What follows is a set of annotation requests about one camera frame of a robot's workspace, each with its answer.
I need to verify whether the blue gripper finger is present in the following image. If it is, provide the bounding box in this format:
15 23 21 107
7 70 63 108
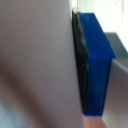
71 10 117 118

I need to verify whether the pink mug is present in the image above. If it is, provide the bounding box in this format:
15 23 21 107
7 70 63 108
0 0 128 128

